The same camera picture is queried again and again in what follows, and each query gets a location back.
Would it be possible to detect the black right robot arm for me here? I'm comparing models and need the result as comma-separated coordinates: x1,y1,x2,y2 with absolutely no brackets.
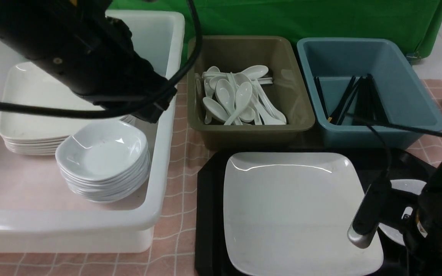
347,153,442,276

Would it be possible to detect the blue plastic bin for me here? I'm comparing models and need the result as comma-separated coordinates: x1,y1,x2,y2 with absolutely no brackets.
297,37,442,148

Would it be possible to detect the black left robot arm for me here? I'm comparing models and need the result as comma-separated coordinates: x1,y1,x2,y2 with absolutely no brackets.
0,0,177,123

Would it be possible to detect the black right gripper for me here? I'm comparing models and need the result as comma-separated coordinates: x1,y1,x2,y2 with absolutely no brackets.
347,180,442,276

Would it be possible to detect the white square plate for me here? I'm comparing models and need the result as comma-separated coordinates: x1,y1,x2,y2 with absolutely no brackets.
0,134,69,146
5,140,63,149
7,148,56,156
5,145,58,153
0,61,129,141

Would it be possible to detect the green backdrop cloth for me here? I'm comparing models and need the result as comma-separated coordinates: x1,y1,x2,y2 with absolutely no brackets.
106,0,442,73

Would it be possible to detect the black plastic serving tray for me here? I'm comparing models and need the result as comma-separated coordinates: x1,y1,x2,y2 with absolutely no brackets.
195,148,442,276

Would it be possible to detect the top small white bowl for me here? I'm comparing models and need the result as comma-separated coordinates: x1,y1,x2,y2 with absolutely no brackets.
55,120,149,181

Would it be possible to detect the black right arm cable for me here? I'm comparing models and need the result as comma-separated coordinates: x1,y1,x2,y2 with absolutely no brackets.
344,112,442,181

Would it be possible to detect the black chopstick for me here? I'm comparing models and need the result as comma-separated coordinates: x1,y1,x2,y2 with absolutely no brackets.
367,74,389,123
328,76,356,125
313,77,329,120
354,77,367,118

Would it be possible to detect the olive brown plastic bin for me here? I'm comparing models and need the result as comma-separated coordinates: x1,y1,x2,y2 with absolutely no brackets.
186,35,316,150

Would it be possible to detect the large white rice plate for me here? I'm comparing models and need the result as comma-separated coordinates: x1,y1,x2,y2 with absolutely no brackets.
223,152,384,276

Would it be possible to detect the pink checked tablecloth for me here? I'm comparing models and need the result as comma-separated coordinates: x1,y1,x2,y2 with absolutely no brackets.
0,75,442,276

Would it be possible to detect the large white plastic bin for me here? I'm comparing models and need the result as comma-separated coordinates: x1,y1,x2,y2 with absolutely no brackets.
0,10,185,253

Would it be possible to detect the top white square plate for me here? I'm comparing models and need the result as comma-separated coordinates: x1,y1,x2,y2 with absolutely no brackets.
0,61,129,141

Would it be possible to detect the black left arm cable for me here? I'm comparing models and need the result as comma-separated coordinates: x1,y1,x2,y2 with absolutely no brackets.
0,0,203,119

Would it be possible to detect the white ceramic soup spoon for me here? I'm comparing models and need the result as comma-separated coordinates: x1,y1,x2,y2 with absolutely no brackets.
251,80,287,124
224,81,253,125
202,97,229,123
201,65,269,80
215,79,242,125

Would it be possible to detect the small white bowl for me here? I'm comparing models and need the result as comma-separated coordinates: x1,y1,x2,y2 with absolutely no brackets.
60,161,151,191
65,177,149,202
61,171,150,198
55,120,149,181
59,151,151,190

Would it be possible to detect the small white dish on tray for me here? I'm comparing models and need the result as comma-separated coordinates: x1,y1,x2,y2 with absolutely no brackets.
379,179,426,246

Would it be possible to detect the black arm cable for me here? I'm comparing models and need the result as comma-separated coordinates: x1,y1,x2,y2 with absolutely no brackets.
344,112,442,181
0,0,203,119

